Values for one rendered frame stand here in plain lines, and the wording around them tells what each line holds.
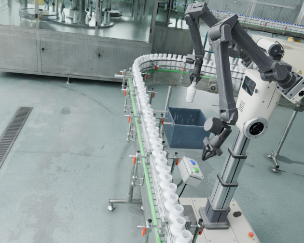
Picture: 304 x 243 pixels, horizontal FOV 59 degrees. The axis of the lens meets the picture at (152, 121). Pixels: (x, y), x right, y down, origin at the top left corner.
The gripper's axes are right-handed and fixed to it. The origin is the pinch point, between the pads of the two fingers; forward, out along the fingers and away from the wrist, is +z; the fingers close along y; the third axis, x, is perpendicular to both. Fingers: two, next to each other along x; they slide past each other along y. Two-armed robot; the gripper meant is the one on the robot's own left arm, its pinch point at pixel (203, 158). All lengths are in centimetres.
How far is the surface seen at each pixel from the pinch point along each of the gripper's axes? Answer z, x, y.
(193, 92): -7, 18, -87
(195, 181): 11.4, 1.5, 3.7
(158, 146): 10.1, -17.2, -13.9
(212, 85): -4, 75, -170
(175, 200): 9.2, -17.2, 25.1
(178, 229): 11.6, -17.6, 36.9
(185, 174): 11.5, -3.6, 0.7
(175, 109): 18, 22, -105
